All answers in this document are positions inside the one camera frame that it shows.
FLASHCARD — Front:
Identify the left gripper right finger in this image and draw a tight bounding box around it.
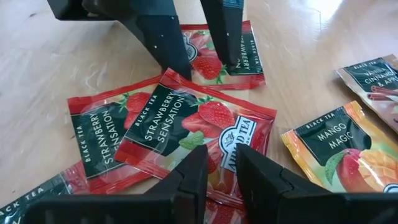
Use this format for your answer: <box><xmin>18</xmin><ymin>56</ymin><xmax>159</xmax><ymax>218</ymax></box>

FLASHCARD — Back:
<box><xmin>236</xmin><ymin>143</ymin><xmax>295</xmax><ymax>224</ymax></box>

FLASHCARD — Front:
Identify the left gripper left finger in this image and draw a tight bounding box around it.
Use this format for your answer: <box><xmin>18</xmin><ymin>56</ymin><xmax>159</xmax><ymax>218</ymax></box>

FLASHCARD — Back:
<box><xmin>144</xmin><ymin>145</ymin><xmax>209</xmax><ymax>224</ymax></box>

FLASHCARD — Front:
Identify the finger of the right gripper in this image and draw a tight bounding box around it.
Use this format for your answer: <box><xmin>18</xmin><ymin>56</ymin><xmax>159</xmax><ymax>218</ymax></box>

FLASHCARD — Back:
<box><xmin>119</xmin><ymin>14</ymin><xmax>192</xmax><ymax>80</ymax></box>
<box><xmin>200</xmin><ymin>0</ymin><xmax>245</xmax><ymax>74</ymax></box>

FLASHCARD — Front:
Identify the red strawberry tea bag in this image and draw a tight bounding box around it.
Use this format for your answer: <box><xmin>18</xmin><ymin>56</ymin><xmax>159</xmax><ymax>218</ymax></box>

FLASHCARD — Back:
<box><xmin>0</xmin><ymin>161</ymin><xmax>91</xmax><ymax>224</ymax></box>
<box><xmin>203</xmin><ymin>198</ymin><xmax>249</xmax><ymax>224</ymax></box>
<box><xmin>114</xmin><ymin>67</ymin><xmax>278</xmax><ymax>210</ymax></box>
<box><xmin>67</xmin><ymin>74</ymin><xmax>164</xmax><ymax>195</ymax></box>
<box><xmin>179</xmin><ymin>20</ymin><xmax>267</xmax><ymax>91</ymax></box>

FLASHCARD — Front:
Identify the orange mango tea bag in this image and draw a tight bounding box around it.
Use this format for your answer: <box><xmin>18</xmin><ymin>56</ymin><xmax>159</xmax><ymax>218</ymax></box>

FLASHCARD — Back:
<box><xmin>281</xmin><ymin>100</ymin><xmax>398</xmax><ymax>194</ymax></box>

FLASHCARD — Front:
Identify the beige vanilla cinnamon tea bag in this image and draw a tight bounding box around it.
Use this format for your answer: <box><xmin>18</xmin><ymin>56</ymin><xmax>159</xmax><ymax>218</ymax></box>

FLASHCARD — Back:
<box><xmin>335</xmin><ymin>54</ymin><xmax>398</xmax><ymax>135</ymax></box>

